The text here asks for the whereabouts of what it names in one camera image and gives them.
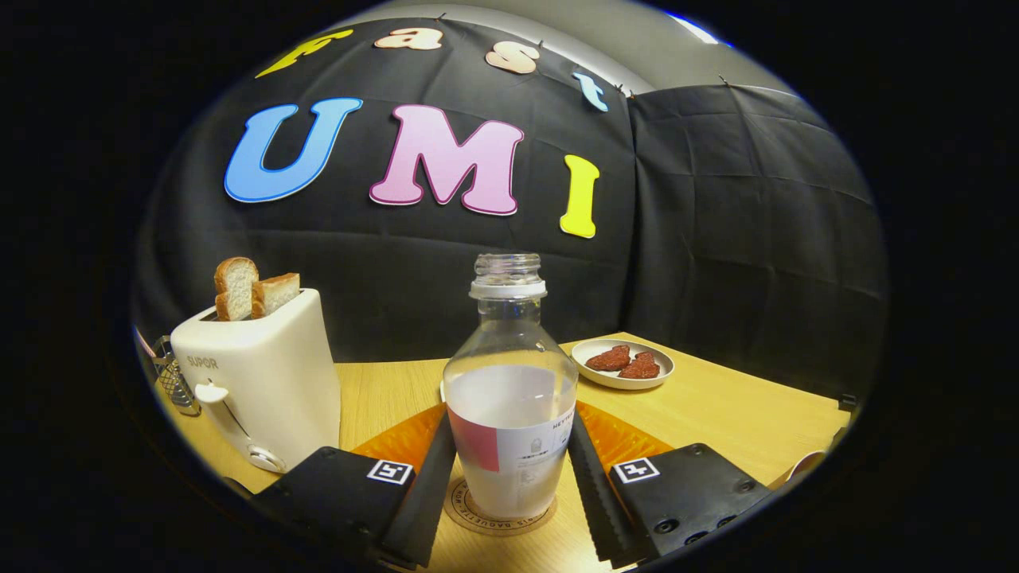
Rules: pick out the clear juice bottle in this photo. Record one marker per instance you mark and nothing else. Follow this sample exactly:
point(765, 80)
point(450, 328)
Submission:
point(509, 414)

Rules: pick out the white toaster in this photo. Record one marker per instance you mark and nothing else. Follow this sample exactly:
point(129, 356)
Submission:
point(271, 382)

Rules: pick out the small black clamp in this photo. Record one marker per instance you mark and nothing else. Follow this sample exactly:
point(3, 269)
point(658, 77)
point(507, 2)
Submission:
point(848, 402)

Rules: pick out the bread slice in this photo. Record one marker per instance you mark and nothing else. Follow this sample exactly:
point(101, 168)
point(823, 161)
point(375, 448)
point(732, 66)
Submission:
point(235, 290)
point(277, 293)

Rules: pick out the white round plate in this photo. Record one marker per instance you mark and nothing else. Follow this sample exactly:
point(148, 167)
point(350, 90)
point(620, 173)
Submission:
point(621, 382)

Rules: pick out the red meat piece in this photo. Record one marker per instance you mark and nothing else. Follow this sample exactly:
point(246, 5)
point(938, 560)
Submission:
point(641, 368)
point(609, 360)

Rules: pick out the black backdrop cloth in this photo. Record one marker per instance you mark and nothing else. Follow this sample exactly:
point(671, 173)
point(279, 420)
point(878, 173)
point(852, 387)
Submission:
point(716, 239)

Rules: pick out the pink striped straw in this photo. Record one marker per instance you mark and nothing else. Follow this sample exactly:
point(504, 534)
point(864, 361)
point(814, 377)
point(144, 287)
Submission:
point(146, 342)

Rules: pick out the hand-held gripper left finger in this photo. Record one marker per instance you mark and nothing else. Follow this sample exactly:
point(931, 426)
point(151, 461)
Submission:
point(422, 501)

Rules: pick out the wooden table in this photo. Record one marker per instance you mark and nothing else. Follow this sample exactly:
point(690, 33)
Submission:
point(716, 414)

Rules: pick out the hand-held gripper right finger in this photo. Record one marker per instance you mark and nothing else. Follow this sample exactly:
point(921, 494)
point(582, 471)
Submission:
point(597, 501)

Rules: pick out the round brown coaster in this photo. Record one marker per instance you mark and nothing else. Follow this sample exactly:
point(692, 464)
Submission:
point(478, 519)

